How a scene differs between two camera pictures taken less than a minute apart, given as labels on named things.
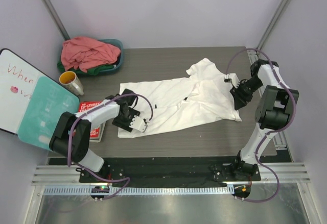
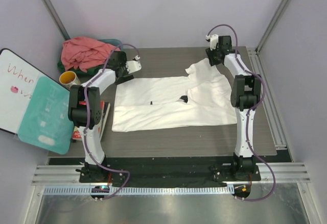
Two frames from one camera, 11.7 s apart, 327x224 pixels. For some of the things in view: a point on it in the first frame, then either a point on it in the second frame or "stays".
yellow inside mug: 69,80 stays
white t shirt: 204,96 stays
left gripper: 116,122 -> 125,78
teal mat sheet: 47,102 stays
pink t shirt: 83,52 stays
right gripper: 240,99 -> 209,53
